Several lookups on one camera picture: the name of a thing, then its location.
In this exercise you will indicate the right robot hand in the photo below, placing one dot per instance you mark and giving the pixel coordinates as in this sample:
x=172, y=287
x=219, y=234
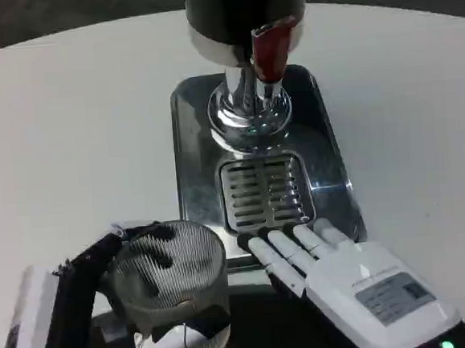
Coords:
x=369, y=280

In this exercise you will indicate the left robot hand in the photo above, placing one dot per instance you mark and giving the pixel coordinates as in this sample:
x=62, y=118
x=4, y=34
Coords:
x=70, y=291

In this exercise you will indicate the clear ribbed glass cup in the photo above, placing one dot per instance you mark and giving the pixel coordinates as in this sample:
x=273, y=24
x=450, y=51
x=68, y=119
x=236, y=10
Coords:
x=173, y=291

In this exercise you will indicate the slotted steel drain grid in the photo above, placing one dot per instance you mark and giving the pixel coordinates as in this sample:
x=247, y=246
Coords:
x=264, y=193

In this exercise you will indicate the steel drip tray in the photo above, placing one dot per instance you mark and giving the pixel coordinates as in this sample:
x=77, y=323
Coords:
x=322, y=142

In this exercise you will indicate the black steel drink dispenser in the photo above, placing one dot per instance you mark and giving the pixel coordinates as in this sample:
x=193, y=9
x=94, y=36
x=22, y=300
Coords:
x=242, y=40

